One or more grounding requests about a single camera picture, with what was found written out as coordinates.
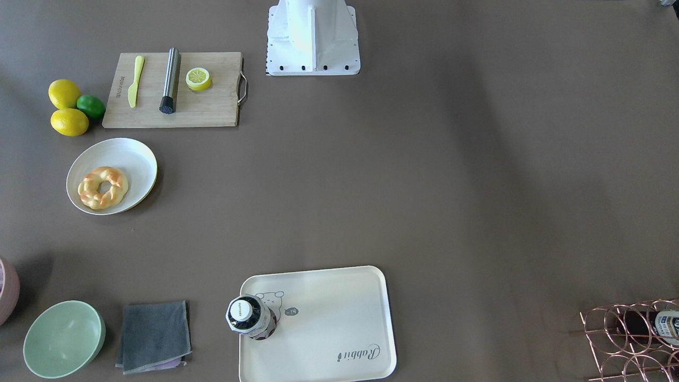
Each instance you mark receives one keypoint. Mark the grey folded cloth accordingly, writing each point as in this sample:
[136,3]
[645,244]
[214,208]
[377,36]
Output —
[154,336]

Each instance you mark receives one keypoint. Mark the bamboo cutting board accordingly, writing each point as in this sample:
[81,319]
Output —
[218,106]

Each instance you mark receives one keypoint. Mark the steel muddler black tip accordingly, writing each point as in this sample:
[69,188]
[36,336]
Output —
[168,103]

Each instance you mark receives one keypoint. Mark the green lime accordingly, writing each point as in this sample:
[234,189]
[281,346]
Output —
[91,106]

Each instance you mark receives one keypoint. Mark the dark tea bottle on tray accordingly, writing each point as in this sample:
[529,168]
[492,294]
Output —
[249,316]

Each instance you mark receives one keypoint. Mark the mint green bowl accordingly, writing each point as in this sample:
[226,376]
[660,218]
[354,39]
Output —
[63,339]

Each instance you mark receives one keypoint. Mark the pink ice bucket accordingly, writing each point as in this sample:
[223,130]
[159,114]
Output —
[10,289]

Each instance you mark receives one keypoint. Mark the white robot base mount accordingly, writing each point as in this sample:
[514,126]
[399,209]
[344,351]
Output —
[312,38]

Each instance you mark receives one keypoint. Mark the half lemon slice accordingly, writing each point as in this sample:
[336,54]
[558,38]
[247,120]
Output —
[198,79]

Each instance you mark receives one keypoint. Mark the glazed twisted donut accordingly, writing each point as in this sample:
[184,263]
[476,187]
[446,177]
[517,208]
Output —
[103,188]

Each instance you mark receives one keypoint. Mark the copper wire bottle rack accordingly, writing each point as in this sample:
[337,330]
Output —
[616,357]

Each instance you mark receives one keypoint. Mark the bottle in rack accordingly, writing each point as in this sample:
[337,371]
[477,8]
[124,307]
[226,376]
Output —
[650,327]

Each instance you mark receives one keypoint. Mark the yellow lemon outer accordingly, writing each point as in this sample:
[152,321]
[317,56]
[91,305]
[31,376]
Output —
[69,122]

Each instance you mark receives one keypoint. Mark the cream rabbit tray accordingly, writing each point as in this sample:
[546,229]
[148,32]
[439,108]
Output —
[333,325]

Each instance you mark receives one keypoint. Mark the yellow plastic knife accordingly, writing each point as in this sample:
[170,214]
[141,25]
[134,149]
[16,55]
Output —
[139,63]

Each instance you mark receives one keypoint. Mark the yellow lemon near lime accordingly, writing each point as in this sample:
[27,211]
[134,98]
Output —
[64,93]

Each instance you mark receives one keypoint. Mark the white round plate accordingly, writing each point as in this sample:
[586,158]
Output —
[132,157]

